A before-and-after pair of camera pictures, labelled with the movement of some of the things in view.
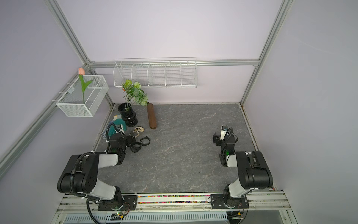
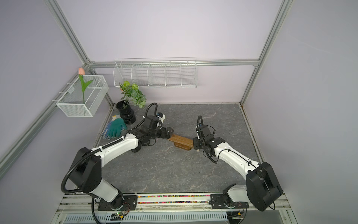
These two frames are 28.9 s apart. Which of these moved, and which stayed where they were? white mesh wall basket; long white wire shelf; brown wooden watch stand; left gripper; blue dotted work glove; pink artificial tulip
Moved: left gripper; brown wooden watch stand
Stayed: white mesh wall basket; pink artificial tulip; long white wire shelf; blue dotted work glove
